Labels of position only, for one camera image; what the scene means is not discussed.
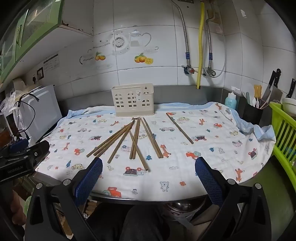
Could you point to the black utensil pot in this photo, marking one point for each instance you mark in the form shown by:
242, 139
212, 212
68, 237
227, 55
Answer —
252, 113

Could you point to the black wall switch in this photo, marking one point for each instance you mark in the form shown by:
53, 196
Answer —
40, 73

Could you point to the beige bag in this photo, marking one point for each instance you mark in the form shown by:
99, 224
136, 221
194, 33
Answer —
18, 84

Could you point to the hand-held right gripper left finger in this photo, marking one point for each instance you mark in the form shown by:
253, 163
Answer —
89, 180

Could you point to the teapot and oranges wall sticker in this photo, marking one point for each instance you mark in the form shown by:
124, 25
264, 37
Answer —
135, 38

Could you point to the bunch of wooden chopsticks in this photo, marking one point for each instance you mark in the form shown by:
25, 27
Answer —
135, 139

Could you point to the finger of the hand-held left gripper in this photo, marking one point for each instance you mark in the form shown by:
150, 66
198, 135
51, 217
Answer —
39, 150

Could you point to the green plastic dish rack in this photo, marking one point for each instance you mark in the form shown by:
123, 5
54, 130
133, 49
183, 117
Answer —
281, 160

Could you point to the small blue device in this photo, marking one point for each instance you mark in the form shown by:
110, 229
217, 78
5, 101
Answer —
19, 144

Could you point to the cream plastic utensil holder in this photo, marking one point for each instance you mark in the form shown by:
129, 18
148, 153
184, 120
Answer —
129, 102

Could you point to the clear plastic bag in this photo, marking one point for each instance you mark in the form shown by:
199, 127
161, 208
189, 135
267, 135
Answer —
9, 99

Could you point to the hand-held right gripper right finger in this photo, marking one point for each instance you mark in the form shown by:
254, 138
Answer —
207, 180

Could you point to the printed cartoon cloth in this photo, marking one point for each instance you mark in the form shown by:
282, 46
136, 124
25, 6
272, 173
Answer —
208, 129

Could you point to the white bowl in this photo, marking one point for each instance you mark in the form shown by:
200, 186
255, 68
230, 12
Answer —
290, 105

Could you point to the person's left hand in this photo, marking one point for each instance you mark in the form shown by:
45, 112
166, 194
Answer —
19, 208

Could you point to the blue soap dispenser bottle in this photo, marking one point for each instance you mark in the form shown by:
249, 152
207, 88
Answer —
230, 100

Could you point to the white microwave oven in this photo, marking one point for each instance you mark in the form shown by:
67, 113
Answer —
44, 109

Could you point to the green wall cabinet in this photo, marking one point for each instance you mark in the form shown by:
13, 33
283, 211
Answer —
34, 20

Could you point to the steel pot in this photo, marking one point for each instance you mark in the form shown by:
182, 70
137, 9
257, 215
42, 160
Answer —
182, 207

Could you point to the white printed wall label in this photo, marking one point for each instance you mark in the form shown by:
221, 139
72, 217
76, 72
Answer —
50, 63

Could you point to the person's dark trousers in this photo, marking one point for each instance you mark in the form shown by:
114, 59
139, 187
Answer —
138, 222

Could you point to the metal angle valve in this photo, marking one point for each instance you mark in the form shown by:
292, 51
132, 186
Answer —
211, 73

